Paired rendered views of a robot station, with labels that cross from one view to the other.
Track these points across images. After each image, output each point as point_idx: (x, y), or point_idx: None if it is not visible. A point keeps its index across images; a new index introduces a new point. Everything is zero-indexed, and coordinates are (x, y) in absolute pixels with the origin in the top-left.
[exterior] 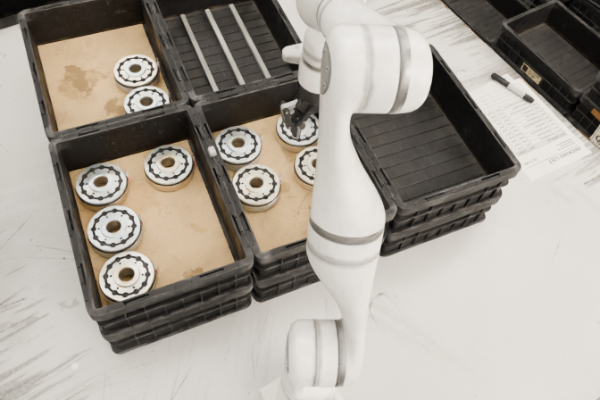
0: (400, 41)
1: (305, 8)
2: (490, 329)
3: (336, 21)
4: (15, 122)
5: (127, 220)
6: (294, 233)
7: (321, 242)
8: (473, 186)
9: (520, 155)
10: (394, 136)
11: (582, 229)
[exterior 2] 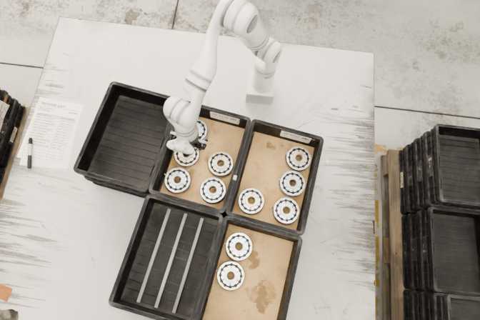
0: (233, 0)
1: (199, 108)
2: (169, 69)
3: (214, 63)
4: (300, 316)
5: (285, 182)
6: (220, 136)
7: (267, 31)
8: (140, 88)
9: (73, 118)
10: (134, 150)
11: (90, 73)
